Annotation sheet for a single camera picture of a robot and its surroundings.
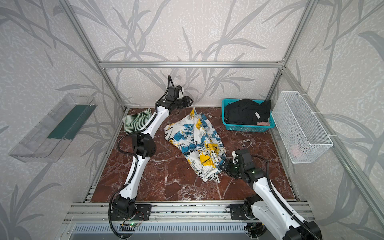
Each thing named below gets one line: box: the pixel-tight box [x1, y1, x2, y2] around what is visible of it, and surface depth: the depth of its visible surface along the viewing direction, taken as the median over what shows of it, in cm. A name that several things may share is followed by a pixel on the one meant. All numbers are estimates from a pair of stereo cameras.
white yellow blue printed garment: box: [164, 107, 227, 183], surface depth 95 cm
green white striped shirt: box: [122, 108, 152, 134], surface depth 111 cm
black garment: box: [224, 99, 272, 126], surface depth 107 cm
